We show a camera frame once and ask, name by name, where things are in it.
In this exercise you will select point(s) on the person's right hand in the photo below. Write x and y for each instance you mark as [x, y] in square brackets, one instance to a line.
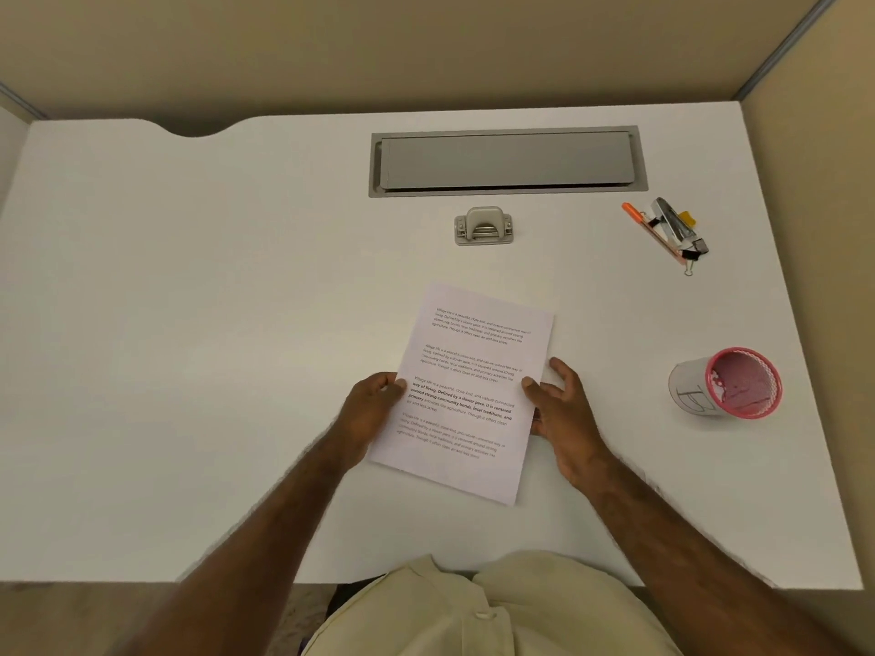
[567, 423]

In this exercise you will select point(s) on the person's left hand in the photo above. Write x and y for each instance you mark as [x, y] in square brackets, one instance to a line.
[366, 413]

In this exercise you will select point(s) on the person's right thumb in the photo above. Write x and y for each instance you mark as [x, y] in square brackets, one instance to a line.
[534, 389]

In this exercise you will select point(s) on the person's left thumb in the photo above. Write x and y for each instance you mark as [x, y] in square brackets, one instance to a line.
[392, 387]

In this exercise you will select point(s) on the white printed paper sheet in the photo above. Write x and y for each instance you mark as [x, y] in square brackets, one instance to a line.
[471, 362]

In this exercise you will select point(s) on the person's right forearm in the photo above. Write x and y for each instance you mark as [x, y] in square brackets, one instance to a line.
[683, 560]

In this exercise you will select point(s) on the person's left forearm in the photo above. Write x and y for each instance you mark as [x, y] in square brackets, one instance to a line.
[260, 553]

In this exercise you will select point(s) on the grey metal hole punch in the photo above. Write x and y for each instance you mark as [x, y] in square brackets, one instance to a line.
[484, 228]

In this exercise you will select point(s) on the orange pen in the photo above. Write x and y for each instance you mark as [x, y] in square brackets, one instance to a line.
[639, 219]

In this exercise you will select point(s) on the black binder clip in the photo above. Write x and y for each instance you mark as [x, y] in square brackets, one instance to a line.
[690, 256]

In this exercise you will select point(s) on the pink mesh pen cup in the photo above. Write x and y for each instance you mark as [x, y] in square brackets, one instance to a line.
[742, 382]

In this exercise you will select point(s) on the silver black stapler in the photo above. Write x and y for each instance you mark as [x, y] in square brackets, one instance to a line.
[673, 221]

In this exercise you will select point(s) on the cream button shirt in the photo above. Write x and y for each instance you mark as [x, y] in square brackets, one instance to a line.
[519, 608]

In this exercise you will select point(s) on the yellow sticky note pad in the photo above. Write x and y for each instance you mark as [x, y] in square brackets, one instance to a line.
[688, 218]

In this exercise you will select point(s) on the grey partition trim strip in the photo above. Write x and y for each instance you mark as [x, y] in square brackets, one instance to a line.
[22, 102]
[786, 46]

